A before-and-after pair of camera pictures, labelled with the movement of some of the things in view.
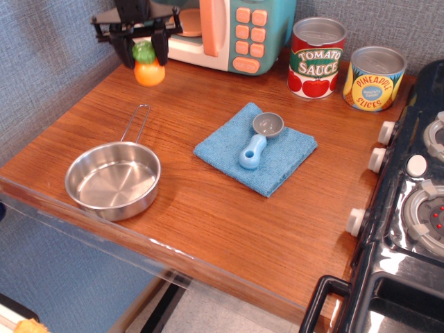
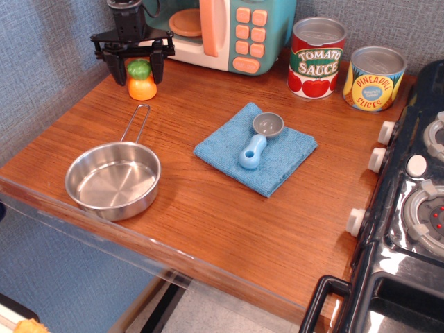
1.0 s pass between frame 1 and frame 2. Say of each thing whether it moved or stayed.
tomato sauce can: stayed
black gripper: moved
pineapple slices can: stayed
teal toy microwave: stayed
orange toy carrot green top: moved
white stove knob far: stayed
